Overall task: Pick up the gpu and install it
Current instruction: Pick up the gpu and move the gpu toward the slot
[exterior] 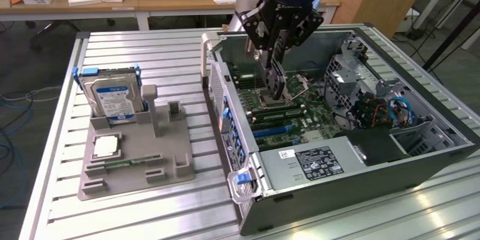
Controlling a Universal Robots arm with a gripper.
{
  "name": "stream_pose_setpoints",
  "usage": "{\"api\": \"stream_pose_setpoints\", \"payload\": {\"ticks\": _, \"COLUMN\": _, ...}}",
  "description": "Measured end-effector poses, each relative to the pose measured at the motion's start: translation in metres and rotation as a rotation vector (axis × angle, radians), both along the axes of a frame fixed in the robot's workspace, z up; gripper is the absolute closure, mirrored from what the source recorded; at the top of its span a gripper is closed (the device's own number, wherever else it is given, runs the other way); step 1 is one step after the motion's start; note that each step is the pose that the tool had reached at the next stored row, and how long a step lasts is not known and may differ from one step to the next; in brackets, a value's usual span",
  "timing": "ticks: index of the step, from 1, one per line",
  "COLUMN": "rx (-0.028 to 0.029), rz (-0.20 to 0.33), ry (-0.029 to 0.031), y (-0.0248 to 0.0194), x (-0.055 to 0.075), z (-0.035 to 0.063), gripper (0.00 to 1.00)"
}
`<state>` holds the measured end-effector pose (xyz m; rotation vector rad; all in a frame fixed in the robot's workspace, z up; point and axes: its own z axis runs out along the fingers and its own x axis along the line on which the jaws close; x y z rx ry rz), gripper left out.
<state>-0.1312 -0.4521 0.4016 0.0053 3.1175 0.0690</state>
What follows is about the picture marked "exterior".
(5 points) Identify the metal socket cover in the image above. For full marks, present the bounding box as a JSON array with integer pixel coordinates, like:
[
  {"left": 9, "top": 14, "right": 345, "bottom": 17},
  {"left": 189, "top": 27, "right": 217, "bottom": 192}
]
[{"left": 287, "top": 73, "right": 311, "bottom": 96}]

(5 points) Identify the metal disk bay cage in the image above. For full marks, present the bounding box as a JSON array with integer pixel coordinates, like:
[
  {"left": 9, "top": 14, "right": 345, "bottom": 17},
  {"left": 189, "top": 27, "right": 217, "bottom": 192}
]
[{"left": 324, "top": 53, "right": 379, "bottom": 103}]

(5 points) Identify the CPU socket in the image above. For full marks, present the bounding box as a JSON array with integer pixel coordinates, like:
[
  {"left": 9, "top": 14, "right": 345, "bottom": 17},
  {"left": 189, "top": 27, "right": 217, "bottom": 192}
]
[{"left": 256, "top": 87, "right": 289, "bottom": 108}]

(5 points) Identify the labelled RAM stick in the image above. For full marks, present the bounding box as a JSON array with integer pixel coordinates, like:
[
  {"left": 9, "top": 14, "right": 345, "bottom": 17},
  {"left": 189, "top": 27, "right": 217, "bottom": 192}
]
[{"left": 249, "top": 104, "right": 305, "bottom": 124}]

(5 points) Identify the expansion slot with blue latch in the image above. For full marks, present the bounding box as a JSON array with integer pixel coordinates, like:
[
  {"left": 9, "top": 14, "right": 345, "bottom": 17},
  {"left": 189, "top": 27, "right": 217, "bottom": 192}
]
[{"left": 253, "top": 125, "right": 299, "bottom": 139}]

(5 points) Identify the green motherboard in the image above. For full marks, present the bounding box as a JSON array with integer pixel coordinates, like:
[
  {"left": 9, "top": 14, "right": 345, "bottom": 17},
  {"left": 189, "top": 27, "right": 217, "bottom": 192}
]
[{"left": 228, "top": 64, "right": 339, "bottom": 151}]

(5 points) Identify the hard disk with blue caddy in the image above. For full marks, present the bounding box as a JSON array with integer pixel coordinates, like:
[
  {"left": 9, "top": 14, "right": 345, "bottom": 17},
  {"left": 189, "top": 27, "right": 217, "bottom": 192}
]
[{"left": 71, "top": 64, "right": 145, "bottom": 125}]

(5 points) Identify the grey printed parts rack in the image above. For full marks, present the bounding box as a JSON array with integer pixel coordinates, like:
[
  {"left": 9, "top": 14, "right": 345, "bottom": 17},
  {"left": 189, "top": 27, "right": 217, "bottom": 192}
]
[{"left": 76, "top": 84, "right": 196, "bottom": 201}]

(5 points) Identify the grey power supply unit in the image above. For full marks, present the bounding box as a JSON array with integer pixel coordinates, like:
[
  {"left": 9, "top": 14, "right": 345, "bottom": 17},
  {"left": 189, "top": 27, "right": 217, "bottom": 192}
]
[{"left": 257, "top": 136, "right": 367, "bottom": 192}]

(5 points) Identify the silver CPU chip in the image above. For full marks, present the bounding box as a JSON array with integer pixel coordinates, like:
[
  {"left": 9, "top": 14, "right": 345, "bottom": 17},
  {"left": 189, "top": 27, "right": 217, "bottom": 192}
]
[{"left": 92, "top": 136, "right": 120, "bottom": 158}]

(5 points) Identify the open black PC case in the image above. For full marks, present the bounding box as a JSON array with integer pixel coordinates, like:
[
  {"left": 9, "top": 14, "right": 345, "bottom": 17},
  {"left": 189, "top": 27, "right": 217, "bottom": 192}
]
[{"left": 201, "top": 23, "right": 480, "bottom": 237}]

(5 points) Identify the bare green RAM stick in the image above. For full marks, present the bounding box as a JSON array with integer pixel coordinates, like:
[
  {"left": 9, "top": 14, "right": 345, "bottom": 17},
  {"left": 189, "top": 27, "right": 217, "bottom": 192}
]
[{"left": 103, "top": 157, "right": 149, "bottom": 167}]

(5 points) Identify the beige corner stop bracket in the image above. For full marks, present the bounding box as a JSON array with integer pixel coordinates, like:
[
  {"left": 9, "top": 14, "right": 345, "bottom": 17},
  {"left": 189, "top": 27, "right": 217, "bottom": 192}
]
[{"left": 200, "top": 33, "right": 220, "bottom": 79}]

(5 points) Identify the blue disk wire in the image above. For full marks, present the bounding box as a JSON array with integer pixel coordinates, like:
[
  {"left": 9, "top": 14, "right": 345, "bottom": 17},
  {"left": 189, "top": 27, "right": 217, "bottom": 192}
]
[{"left": 388, "top": 96, "right": 416, "bottom": 124}]

